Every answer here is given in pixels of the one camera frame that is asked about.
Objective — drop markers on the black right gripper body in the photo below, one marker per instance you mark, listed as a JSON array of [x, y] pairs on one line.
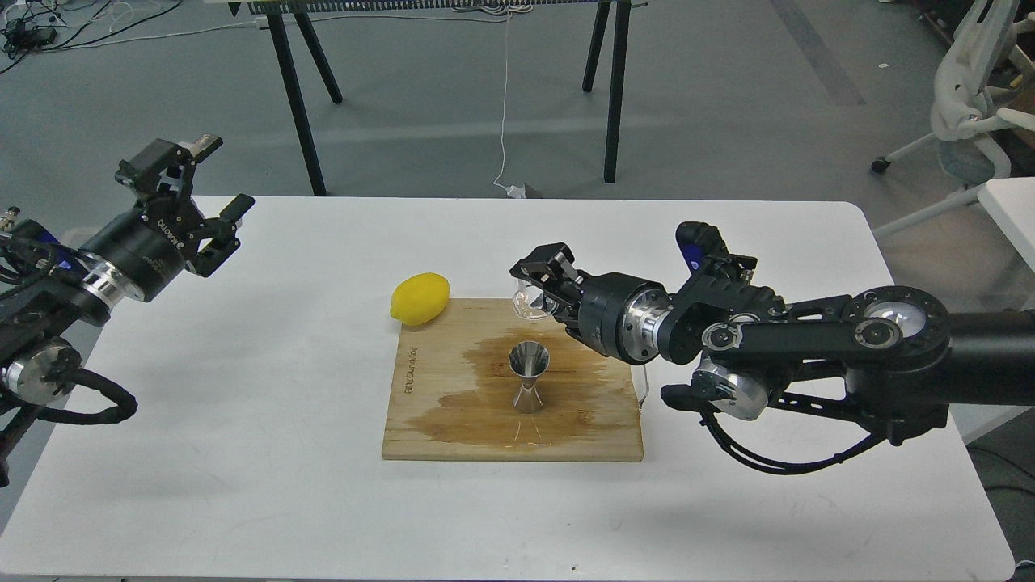
[[617, 315]]

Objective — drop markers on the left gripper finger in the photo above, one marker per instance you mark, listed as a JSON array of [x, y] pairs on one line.
[[163, 171], [216, 237]]

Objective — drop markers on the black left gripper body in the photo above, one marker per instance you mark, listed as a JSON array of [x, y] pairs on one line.
[[150, 244]]

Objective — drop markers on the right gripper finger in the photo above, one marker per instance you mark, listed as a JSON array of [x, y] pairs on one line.
[[550, 268]]

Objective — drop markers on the small clear glass cup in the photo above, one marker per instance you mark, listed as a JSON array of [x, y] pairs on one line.
[[531, 302]]

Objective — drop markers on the steel double jigger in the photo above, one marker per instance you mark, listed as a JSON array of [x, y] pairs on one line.
[[528, 360]]

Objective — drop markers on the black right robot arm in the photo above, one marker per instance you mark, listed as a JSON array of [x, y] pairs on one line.
[[891, 360]]

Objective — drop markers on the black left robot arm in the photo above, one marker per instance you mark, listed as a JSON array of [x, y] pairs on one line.
[[49, 286]]

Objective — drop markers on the wooden cutting board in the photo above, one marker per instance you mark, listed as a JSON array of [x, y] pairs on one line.
[[452, 394]]

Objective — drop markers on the yellow lemon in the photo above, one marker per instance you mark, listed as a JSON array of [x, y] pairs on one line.
[[420, 299]]

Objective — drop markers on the white side table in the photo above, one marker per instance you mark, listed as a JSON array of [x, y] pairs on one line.
[[1010, 202]]

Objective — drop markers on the white office chair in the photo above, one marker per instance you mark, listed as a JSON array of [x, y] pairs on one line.
[[982, 72]]

